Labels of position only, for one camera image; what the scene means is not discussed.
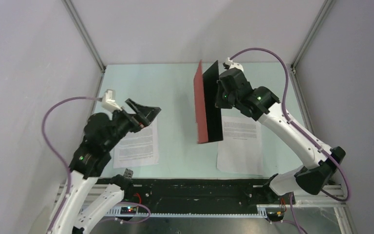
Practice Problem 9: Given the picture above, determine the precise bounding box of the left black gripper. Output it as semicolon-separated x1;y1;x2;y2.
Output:
105;97;162;150

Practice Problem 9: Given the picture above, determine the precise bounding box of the red folder black inside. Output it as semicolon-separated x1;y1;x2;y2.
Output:
193;61;223;144

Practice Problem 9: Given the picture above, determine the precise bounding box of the printed paper sheet top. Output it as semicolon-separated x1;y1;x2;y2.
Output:
112;120;159;169

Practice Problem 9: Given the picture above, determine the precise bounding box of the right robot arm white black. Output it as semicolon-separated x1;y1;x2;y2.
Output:
215;68;346;204

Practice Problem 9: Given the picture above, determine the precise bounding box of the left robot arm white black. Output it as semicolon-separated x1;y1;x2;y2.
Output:
43;98;161;234

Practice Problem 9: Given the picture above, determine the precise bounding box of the white paper sheet right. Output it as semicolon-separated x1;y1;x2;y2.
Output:
216;116;264;176

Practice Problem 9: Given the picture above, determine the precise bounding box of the left circuit board with leds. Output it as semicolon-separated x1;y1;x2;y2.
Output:
120;206;138;215

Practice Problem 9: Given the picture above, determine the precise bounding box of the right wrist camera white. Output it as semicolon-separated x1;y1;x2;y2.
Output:
223;57;244;72

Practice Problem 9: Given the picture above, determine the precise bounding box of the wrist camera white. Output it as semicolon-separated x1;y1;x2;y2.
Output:
223;57;244;72
101;89;122;113

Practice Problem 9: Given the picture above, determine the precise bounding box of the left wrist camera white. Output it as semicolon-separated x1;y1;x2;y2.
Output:
101;89;122;113

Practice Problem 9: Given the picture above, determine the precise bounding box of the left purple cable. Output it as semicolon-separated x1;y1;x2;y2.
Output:
41;96;151;234

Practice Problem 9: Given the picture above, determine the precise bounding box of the right aluminium frame post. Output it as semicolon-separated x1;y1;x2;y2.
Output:
290;0;336;75

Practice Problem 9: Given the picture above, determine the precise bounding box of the aluminium frame post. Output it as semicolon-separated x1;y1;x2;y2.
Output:
290;0;336;75
62;0;106;73

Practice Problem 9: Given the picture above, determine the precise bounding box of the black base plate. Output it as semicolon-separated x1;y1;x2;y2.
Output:
92;176;307;215

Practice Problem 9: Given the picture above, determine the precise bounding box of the left aluminium frame post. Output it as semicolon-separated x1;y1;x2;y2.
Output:
62;0;106;73

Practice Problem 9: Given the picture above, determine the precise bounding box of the grey slotted cable duct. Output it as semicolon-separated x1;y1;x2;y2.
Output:
103;206;268;218

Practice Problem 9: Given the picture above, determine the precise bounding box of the right circuit board with wires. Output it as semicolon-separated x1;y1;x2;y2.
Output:
266;211;285;223

